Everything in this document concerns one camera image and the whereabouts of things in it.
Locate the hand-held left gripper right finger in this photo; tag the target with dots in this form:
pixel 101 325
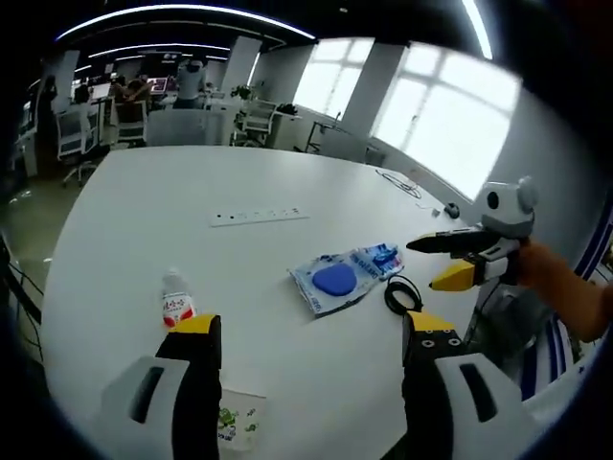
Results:
pixel 424 383

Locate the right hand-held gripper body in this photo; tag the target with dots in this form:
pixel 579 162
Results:
pixel 507 206

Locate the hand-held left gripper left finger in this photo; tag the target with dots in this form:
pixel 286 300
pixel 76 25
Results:
pixel 196 383

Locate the white paper cup green print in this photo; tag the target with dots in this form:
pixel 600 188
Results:
pixel 244 421

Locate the clear plastic water bottle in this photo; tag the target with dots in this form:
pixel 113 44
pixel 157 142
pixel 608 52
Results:
pixel 178 299

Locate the clear bag with blue pad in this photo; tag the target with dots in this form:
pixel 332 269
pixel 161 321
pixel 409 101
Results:
pixel 335 282

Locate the person's right hand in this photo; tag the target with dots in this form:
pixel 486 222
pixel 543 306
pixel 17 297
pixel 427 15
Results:
pixel 538 266

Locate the small black device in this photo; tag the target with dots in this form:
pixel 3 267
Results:
pixel 452 211

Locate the small white adapter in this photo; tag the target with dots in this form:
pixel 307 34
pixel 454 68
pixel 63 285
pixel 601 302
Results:
pixel 435 211

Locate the wide bright window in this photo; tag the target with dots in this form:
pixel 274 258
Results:
pixel 445 120

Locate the dark metal rack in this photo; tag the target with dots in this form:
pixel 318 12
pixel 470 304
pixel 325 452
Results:
pixel 321 136

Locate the white table socket panel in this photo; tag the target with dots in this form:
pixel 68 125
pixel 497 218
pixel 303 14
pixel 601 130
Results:
pixel 258 216

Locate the white table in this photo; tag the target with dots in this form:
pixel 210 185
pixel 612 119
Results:
pixel 167 191

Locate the narrow bright window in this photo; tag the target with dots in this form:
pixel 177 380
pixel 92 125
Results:
pixel 330 81

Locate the black tripod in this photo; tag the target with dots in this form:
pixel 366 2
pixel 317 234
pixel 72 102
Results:
pixel 14 282

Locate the black bag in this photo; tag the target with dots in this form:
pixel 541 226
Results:
pixel 287 108

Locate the white office chair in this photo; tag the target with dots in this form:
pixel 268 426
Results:
pixel 130 120
pixel 261 120
pixel 72 131

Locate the white desk partition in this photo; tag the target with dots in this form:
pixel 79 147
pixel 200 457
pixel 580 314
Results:
pixel 191 127

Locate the green potted plant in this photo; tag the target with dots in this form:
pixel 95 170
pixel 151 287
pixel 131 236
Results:
pixel 242 91

